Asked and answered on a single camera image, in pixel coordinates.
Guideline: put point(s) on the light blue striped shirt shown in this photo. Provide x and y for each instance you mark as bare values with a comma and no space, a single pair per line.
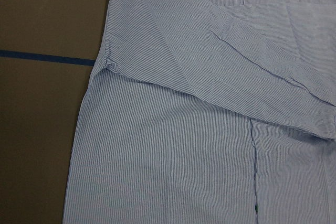
208,111

